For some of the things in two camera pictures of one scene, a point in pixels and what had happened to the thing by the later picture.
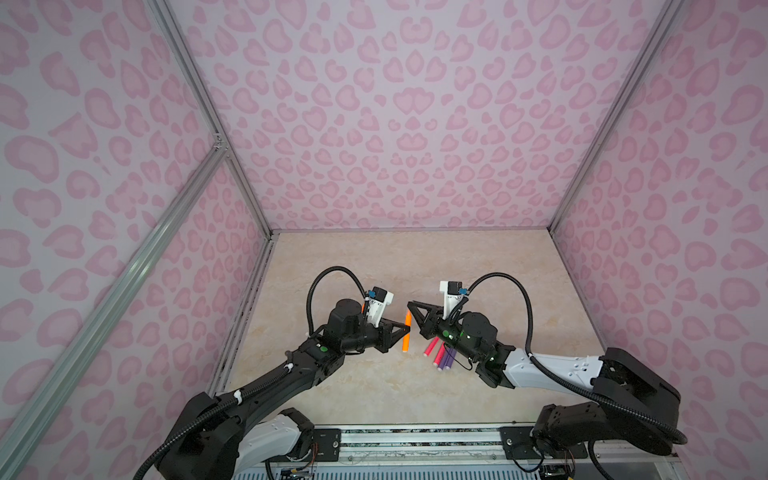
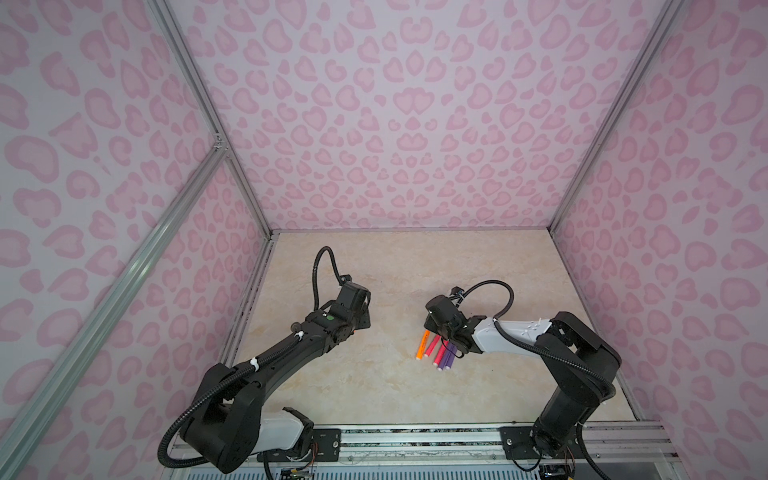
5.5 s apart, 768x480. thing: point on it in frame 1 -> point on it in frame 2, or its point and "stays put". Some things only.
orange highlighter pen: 406,340 -> 422,343
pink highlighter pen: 439,355 stays put
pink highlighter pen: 431,346 stays put
